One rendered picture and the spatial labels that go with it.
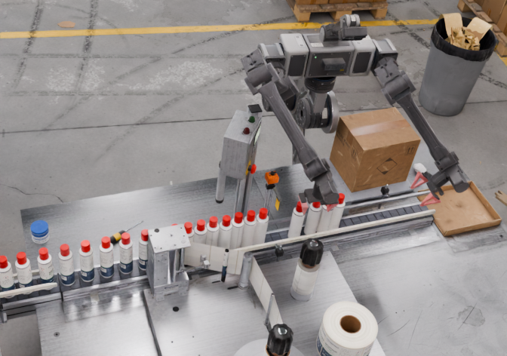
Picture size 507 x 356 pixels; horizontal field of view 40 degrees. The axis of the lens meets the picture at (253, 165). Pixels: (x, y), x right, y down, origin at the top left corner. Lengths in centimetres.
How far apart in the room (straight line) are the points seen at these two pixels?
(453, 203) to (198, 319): 140
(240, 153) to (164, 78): 274
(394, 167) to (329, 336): 106
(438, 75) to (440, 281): 237
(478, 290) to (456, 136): 226
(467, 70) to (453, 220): 195
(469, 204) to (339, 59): 100
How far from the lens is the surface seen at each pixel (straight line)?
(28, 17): 593
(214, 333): 269
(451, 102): 531
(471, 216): 344
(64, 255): 269
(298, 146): 247
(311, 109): 318
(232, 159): 258
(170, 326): 270
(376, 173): 330
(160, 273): 267
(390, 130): 328
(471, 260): 326
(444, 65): 514
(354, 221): 316
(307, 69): 300
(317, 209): 293
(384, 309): 295
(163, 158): 458
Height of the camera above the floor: 313
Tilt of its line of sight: 43 degrees down
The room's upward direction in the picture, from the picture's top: 9 degrees clockwise
